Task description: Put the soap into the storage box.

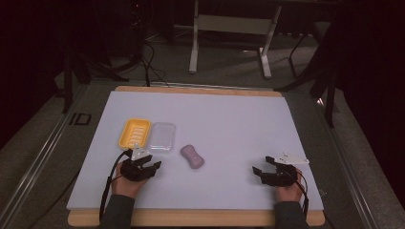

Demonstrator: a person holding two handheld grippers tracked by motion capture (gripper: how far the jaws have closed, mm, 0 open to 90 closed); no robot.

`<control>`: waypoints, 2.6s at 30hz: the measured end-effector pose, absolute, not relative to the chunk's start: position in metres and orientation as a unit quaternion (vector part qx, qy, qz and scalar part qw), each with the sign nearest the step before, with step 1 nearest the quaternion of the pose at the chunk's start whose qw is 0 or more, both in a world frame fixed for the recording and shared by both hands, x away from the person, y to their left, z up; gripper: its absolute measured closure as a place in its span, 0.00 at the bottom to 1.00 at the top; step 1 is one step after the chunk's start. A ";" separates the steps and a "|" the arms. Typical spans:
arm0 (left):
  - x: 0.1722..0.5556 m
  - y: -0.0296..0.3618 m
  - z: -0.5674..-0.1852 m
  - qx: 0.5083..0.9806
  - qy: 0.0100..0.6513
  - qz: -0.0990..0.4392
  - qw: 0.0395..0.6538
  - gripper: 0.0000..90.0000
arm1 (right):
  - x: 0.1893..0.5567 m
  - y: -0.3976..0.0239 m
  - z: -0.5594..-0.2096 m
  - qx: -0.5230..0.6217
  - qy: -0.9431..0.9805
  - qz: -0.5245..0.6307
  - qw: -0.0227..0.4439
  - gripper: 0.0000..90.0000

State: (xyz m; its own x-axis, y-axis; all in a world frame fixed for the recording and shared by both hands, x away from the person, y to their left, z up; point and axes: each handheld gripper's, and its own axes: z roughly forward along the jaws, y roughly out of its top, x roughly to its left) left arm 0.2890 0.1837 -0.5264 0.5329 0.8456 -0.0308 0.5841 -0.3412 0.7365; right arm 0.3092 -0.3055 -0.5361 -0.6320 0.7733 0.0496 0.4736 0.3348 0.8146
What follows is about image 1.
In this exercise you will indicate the black chair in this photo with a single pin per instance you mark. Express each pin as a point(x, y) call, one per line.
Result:
point(321, 73)

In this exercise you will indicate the purple soap bar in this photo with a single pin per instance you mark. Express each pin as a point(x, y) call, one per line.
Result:
point(192, 156)

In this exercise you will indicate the wooden table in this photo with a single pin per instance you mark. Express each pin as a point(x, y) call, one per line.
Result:
point(191, 218)

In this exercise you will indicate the white table mat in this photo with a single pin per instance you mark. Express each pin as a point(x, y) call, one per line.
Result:
point(223, 127)

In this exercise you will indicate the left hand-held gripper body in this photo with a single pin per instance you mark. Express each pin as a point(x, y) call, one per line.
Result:
point(133, 171)

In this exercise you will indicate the person's left hand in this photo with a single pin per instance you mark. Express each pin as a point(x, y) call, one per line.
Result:
point(124, 187)

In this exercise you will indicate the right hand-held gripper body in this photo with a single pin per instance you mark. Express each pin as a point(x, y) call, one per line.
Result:
point(280, 178)

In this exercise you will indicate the person's right hand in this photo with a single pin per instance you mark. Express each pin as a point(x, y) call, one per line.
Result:
point(288, 193)

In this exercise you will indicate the aluminium floor rail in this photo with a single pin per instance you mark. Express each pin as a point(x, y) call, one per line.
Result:
point(347, 159)
point(35, 156)

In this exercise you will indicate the white metal table frame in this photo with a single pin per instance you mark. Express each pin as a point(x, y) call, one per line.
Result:
point(232, 24)

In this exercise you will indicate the yellow soap dish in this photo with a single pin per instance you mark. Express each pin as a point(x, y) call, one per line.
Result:
point(127, 133)

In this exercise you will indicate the clear plastic container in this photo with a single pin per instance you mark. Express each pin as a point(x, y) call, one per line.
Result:
point(162, 136)

